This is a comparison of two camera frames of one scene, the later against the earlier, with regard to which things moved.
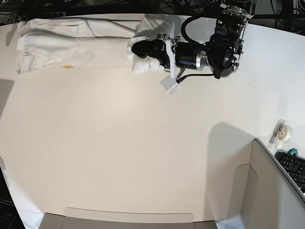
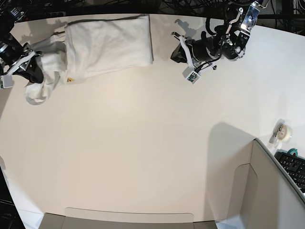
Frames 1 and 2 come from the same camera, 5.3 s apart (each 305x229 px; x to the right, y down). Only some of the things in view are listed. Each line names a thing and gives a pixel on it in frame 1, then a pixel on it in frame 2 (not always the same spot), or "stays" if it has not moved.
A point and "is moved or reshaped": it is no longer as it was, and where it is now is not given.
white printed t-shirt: x=88 y=42 is moved or reshaped
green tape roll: x=294 y=150 stays
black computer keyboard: x=294 y=165 stays
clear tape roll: x=282 y=131 stays
